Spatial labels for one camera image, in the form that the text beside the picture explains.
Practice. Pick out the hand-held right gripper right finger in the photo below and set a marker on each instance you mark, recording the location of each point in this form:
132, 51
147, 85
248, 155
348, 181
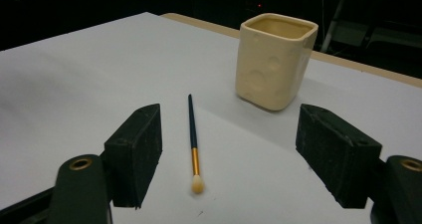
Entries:
335, 154

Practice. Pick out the blue gold makeup brush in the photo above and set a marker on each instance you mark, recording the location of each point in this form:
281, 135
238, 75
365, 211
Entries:
192, 127

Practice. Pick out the cream square ceramic cup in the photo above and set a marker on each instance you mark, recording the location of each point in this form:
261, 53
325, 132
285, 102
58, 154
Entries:
272, 71

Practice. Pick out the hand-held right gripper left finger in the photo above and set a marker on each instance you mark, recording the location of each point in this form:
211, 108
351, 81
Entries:
136, 151

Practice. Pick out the white metal stand leg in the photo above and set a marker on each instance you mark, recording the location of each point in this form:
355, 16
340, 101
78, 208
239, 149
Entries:
333, 21

